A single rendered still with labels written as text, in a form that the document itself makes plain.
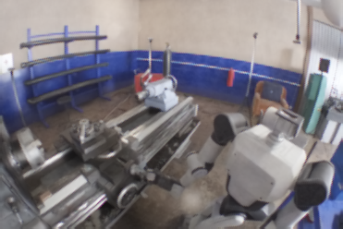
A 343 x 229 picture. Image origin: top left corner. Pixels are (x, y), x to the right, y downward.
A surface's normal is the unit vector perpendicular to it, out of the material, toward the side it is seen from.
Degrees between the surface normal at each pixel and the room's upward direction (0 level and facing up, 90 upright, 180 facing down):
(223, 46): 90
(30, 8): 90
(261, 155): 44
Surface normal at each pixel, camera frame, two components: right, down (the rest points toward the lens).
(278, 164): -0.57, -0.57
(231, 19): -0.47, 0.30
